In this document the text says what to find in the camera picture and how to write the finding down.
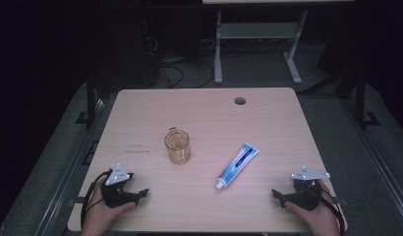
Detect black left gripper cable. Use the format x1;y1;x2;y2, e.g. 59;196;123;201
80;169;113;228

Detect metal frame rail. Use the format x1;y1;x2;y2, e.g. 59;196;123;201
340;96;403;219
33;96;107;236

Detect black floor cables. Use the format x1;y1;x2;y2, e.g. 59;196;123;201
145;36;216;89

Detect dark computer tower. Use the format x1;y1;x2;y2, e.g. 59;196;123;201
115;13;159;88

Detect amber transparent cup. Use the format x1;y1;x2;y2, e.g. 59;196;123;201
163;126;192;165

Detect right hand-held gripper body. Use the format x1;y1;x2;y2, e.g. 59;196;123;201
284;165;331;211

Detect person's right hand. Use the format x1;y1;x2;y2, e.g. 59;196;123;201
284;179;341;231

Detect person's left hand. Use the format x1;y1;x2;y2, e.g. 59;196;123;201
82;178;138;229

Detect black metal post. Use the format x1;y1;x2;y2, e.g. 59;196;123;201
74;72;96;128
354;70;381;130

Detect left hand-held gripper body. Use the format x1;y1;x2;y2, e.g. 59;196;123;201
100;162;141;208

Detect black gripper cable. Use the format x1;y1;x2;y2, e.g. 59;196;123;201
80;169;113;228
312;182;347;236

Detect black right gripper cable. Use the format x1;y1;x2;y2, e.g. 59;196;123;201
312;182;347;236

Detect white blue toothpaste tube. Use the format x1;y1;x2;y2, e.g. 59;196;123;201
215;142;260;191

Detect grey metal stand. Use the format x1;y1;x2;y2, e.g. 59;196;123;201
213;9;310;86

